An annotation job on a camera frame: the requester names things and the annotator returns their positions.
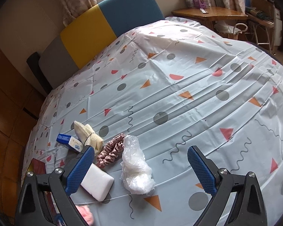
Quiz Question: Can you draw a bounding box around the grey yellow blue headboard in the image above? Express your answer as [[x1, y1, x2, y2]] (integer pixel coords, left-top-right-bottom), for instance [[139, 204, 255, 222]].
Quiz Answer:
[[38, 0, 165, 93]]

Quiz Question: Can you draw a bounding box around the clear plastic bag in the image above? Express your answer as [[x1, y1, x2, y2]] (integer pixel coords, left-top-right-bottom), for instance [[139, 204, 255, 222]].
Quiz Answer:
[[121, 135, 155, 195]]

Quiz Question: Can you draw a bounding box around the wooden wardrobe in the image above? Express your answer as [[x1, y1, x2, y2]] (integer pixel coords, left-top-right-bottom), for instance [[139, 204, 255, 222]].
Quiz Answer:
[[0, 49, 44, 218]]

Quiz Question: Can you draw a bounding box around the pink fluffy sock roll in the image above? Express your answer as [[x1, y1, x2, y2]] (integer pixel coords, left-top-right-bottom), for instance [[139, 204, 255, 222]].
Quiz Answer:
[[76, 205, 94, 225]]

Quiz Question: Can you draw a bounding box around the wooden side desk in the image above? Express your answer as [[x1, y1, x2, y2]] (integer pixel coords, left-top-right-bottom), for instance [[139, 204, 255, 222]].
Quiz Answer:
[[171, 7, 248, 30]]

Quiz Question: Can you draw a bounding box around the patterned white bed sheet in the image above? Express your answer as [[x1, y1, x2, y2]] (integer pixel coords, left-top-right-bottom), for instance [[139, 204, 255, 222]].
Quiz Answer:
[[23, 17, 283, 225]]

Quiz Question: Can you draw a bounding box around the red box with gold interior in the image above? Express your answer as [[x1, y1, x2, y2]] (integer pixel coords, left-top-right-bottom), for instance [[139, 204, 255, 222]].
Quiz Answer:
[[26, 158, 46, 174]]

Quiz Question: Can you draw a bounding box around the beige mesh cloth roll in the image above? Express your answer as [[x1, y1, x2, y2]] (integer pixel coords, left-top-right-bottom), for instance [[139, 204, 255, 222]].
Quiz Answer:
[[73, 121, 104, 155]]

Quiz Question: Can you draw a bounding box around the pink satin scrunchie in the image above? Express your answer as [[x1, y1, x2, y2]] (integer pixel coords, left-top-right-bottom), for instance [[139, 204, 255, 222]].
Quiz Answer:
[[96, 133, 126, 169]]

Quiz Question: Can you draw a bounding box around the blue tissue packet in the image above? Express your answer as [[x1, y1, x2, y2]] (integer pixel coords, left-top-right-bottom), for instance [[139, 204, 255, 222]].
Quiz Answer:
[[56, 134, 83, 152]]

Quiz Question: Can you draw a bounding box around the purple box on desk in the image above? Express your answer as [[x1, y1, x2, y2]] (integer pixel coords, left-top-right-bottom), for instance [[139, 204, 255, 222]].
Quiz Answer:
[[193, 0, 211, 9]]

